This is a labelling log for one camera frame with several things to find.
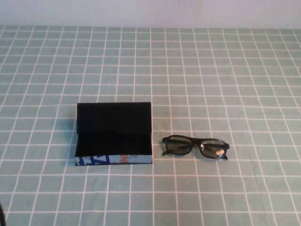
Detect black glasses case blue print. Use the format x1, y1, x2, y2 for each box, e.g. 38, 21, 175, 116
74, 102, 153, 167

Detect black-framed glasses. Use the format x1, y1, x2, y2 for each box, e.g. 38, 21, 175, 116
161, 135, 230, 162

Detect green white-checked tablecloth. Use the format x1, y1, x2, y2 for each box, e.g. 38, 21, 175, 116
0, 25, 301, 226

